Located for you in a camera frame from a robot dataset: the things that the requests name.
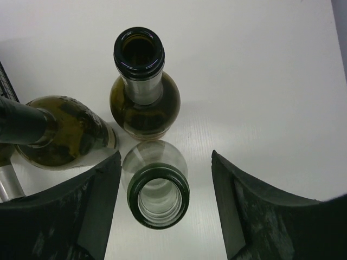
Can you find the green bottle back right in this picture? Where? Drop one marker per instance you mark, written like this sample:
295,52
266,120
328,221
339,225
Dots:
144,99

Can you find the black wire wine rack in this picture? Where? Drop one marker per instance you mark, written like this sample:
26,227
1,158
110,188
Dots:
7,90

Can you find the dark bottle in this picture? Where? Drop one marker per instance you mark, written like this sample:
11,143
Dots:
55,132

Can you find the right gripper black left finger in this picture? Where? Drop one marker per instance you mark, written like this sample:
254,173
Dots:
71,220

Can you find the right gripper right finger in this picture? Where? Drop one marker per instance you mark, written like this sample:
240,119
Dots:
260,221

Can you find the clear bottle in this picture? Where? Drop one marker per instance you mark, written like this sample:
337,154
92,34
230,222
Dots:
155,178

